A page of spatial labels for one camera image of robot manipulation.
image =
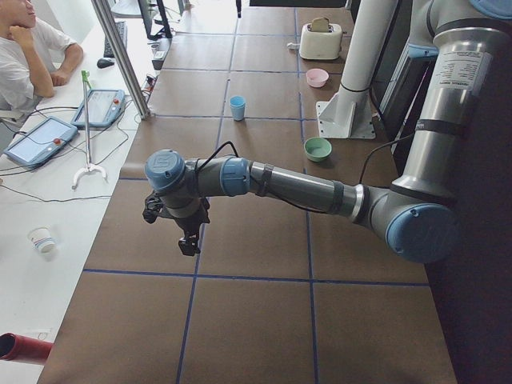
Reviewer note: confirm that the reacher grabber tool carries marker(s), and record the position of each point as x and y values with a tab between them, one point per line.
89	167

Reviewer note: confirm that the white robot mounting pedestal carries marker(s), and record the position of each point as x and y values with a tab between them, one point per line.
348	114

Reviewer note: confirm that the pale blue cup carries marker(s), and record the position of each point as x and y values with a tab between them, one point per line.
238	112

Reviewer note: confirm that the teach pendant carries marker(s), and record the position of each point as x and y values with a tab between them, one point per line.
104	107
41	143

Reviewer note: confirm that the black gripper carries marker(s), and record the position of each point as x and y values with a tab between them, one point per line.
190	226

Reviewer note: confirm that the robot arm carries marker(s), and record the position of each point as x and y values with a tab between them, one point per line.
413	215

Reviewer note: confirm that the cream toaster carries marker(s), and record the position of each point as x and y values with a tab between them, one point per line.
320	45

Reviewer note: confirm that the red cylinder object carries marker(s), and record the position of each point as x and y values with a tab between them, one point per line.
23	349

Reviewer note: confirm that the paper cup on side table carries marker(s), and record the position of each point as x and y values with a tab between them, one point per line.
42	239

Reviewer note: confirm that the green bowl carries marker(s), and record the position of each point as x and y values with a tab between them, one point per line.
317	149

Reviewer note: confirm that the teach pendant far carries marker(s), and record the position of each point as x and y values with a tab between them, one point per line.
104	107

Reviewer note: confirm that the black computer mouse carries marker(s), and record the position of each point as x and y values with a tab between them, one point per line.
103	63

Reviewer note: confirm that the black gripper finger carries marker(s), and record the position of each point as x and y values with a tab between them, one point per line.
239	8

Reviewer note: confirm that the pink bowl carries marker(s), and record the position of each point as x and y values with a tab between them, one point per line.
317	77

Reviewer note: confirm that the seated person in white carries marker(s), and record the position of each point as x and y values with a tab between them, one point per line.
35	57

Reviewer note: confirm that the teach pendant near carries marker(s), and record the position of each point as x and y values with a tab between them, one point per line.
41	143

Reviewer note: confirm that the aluminium frame post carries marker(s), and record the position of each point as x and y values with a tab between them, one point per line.
107	22

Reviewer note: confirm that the toast slice in toaster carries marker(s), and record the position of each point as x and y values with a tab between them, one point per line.
320	25

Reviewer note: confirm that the black monitor stand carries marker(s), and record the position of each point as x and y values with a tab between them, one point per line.
155	19

